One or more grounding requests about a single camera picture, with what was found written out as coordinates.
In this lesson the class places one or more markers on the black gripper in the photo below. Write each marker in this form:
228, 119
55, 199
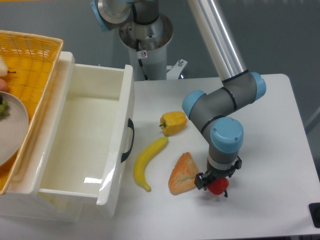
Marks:
203, 180

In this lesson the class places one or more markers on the red bell pepper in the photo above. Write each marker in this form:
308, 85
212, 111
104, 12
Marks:
219, 186

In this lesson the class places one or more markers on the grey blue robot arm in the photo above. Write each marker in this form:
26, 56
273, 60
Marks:
210, 113

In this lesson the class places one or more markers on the yellow bell pepper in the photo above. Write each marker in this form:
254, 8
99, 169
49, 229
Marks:
172, 122

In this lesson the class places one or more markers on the triangular puff pastry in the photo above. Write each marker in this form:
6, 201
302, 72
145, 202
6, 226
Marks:
183, 175

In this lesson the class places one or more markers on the yellow banana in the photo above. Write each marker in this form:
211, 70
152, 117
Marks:
143, 159

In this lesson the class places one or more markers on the black object at table edge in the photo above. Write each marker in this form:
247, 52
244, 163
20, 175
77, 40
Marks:
314, 209

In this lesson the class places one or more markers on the white plastic drawer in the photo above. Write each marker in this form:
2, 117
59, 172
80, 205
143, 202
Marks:
84, 161

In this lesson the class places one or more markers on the grey plate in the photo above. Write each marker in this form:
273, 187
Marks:
14, 123

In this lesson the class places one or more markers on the yellow woven basket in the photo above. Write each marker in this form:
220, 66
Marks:
32, 58

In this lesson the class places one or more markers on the green grapes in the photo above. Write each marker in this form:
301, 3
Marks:
3, 110

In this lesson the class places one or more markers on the orange peach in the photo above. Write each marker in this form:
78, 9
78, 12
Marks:
3, 85

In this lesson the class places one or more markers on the white pear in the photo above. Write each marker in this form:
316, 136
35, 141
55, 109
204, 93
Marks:
4, 70

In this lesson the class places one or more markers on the black drawer handle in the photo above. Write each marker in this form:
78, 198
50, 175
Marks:
130, 141

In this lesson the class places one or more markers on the white mounting bracket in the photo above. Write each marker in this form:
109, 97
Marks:
175, 72

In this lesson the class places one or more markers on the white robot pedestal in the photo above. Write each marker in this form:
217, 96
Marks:
147, 47

